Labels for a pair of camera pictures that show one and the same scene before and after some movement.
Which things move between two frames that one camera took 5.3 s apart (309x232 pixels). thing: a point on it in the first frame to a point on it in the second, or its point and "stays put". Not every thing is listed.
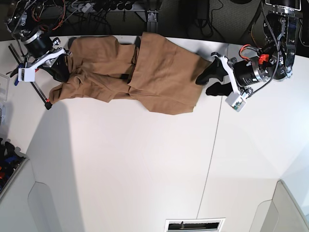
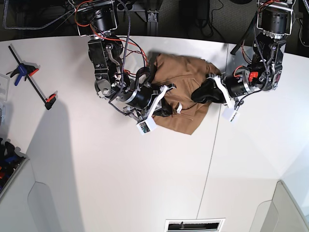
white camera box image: [235, 101] to [231, 114]
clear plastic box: [4, 84] stays put
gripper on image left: [38, 51] to [146, 102]
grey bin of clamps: [12, 162] stays put
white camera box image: [25, 74] to [147, 126]
